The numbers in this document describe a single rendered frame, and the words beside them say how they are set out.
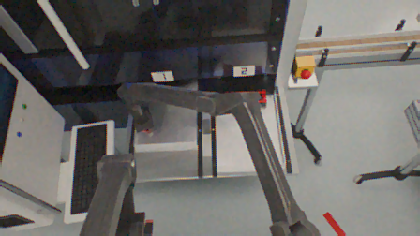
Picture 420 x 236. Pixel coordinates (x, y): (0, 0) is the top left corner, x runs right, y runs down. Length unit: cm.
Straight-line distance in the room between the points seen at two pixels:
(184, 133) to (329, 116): 139
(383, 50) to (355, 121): 97
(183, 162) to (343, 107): 156
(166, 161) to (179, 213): 88
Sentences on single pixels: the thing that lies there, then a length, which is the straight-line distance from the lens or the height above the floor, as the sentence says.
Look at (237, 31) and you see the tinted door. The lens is 115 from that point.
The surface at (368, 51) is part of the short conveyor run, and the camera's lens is 159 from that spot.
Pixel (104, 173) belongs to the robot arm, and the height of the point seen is 142.
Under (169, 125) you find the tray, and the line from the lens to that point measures 135.
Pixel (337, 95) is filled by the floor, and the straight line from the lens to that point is 257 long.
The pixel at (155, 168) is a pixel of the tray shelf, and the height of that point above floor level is 88.
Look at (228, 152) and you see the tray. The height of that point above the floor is 88.
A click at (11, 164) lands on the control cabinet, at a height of 112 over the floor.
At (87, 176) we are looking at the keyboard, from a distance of 143.
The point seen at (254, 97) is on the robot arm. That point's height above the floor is 138.
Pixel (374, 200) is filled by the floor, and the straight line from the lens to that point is 228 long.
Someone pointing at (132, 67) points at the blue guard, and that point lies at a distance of 130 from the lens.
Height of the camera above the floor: 203
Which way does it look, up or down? 59 degrees down
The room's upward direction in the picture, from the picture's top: 10 degrees counter-clockwise
